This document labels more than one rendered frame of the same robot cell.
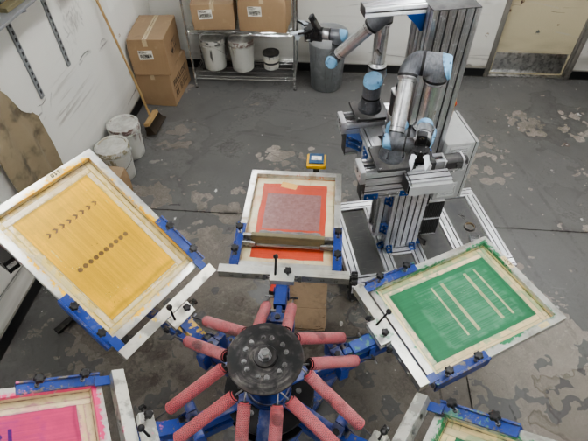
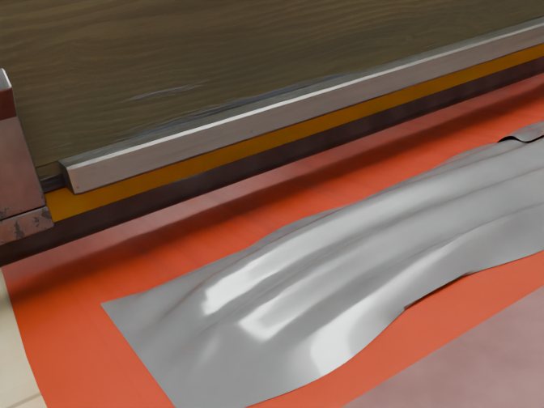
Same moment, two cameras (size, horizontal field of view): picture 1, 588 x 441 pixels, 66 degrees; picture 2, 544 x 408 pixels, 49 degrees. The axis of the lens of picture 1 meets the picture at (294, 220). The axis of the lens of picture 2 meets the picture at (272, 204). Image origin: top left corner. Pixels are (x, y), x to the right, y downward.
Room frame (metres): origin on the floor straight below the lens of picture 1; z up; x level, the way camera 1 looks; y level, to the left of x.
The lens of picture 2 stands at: (1.83, -0.19, 1.05)
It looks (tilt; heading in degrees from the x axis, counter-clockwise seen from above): 22 degrees down; 146
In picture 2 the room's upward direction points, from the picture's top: 10 degrees counter-clockwise
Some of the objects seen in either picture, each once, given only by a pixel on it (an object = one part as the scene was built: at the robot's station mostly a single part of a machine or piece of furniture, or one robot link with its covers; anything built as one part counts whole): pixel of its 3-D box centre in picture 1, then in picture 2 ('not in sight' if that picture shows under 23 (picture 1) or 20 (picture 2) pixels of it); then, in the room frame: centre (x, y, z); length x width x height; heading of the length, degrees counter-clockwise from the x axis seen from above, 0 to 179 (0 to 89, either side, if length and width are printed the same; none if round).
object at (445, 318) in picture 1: (441, 304); not in sight; (1.17, -0.70, 1.05); 1.08 x 0.61 x 0.23; 114
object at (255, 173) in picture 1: (291, 217); not in sight; (1.85, 0.02, 0.97); 0.79 x 0.58 x 0.04; 174
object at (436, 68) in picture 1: (428, 103); not in sight; (2.01, -0.70, 1.63); 0.15 x 0.12 x 0.55; 73
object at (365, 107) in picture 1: (370, 101); not in sight; (2.54, -0.51, 1.31); 0.15 x 0.15 x 0.10
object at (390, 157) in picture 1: (392, 149); not in sight; (2.05, -0.57, 1.31); 0.15 x 0.15 x 0.10
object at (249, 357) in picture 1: (272, 416); not in sight; (0.80, 0.12, 0.67); 0.39 x 0.39 x 1.35
